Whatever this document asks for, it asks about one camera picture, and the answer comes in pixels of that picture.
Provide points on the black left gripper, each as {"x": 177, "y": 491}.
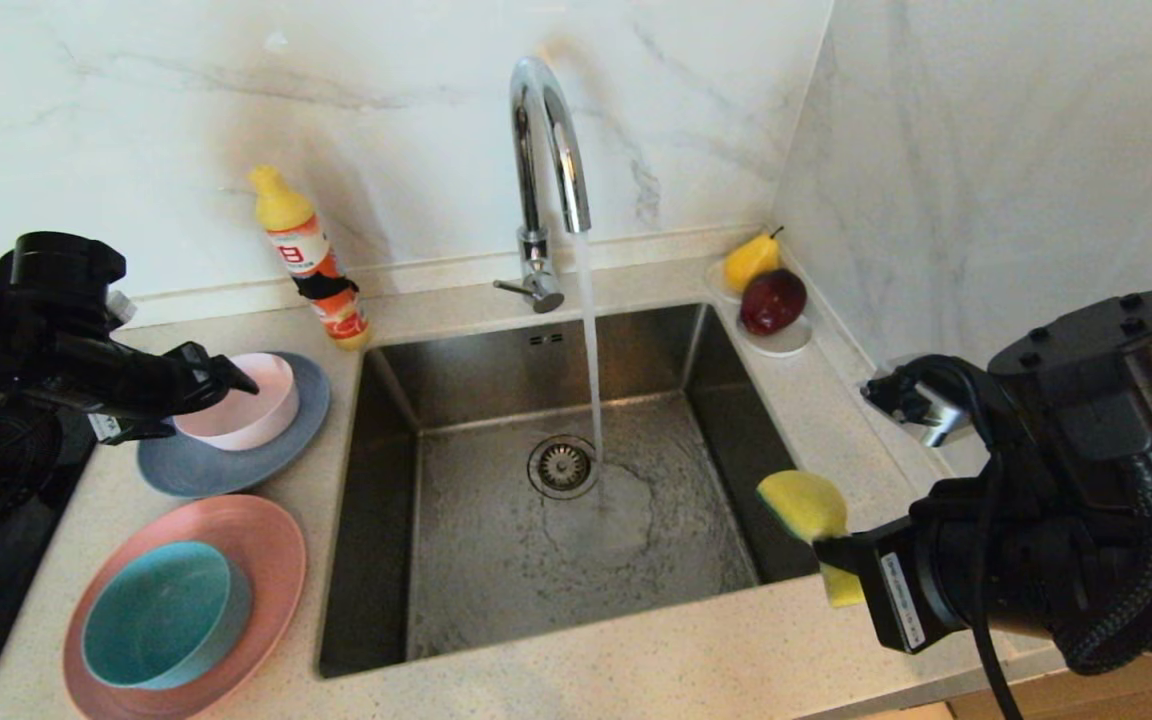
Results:
{"x": 126, "y": 390}

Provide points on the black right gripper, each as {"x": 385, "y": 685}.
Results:
{"x": 946, "y": 570}

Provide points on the pale pink bowl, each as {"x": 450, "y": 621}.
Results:
{"x": 271, "y": 415}

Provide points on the yellow fish-shaped sponge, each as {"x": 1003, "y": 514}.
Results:
{"x": 806, "y": 505}

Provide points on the yellow-capped orange dish soap bottle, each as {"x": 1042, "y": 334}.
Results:
{"x": 281, "y": 205}

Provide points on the chrome gooseneck faucet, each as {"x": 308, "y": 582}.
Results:
{"x": 533, "y": 248}

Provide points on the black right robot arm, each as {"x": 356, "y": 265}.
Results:
{"x": 1106, "y": 380}

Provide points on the stainless steel sink basin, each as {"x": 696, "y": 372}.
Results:
{"x": 496, "y": 590}

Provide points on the blue-grey plate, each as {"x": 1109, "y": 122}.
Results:
{"x": 236, "y": 470}

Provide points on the pink plate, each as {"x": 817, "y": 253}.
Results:
{"x": 271, "y": 545}

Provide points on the small white dish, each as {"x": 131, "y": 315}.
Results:
{"x": 784, "y": 344}

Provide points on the teal bowl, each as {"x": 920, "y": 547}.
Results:
{"x": 156, "y": 612}

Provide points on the dark red apple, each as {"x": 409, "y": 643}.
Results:
{"x": 770, "y": 301}

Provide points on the light wooden cabinet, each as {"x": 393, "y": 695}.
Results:
{"x": 1116, "y": 700}

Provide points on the black braided right arm sleeve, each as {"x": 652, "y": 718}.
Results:
{"x": 1151, "y": 570}

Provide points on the round metal drain strainer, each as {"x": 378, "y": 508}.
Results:
{"x": 562, "y": 467}

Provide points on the yellow pear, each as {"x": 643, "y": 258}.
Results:
{"x": 746, "y": 263}

